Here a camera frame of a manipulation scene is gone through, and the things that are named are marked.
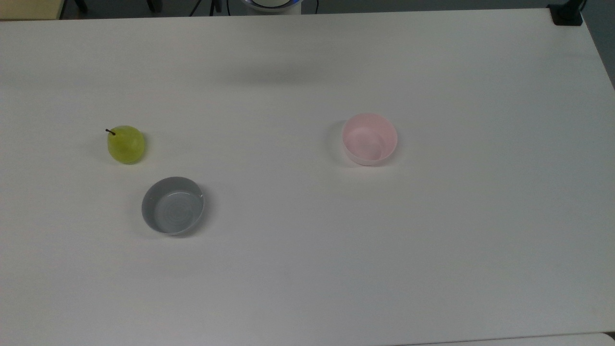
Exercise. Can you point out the green pear with stem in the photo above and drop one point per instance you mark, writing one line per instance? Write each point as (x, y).
(126, 145)

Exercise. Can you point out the pink plastic bowl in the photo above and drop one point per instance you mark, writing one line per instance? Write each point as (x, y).
(369, 140)

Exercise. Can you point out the grey plastic bowl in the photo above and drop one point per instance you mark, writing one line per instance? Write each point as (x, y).
(172, 207)

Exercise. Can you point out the black tripod legs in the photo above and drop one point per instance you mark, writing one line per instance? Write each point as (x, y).
(211, 6)

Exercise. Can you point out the black chair leg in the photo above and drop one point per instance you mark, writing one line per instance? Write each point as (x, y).
(80, 5)
(152, 5)

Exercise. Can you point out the beige wooden cabinet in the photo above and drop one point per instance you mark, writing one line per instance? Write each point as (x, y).
(29, 8)

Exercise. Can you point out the black table clamp mount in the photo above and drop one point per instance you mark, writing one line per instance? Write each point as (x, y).
(567, 14)

